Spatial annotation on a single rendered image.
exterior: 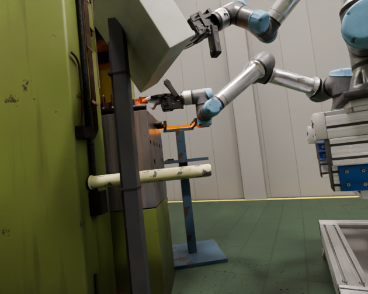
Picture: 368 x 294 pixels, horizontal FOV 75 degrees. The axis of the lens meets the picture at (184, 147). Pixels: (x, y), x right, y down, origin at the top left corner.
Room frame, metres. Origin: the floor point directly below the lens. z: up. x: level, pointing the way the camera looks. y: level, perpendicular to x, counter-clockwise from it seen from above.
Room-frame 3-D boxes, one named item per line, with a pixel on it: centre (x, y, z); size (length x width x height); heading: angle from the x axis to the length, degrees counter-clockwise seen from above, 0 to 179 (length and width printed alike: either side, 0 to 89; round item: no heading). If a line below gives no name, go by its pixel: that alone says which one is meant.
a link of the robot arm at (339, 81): (1.23, -0.85, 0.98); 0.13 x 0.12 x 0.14; 10
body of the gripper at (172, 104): (1.24, 0.04, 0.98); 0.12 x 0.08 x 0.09; 87
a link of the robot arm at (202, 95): (1.23, -0.12, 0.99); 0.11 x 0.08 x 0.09; 87
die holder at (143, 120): (1.29, 0.42, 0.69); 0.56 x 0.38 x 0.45; 87
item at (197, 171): (0.87, 0.13, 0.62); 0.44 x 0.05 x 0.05; 87
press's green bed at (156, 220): (1.29, 0.42, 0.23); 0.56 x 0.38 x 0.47; 87
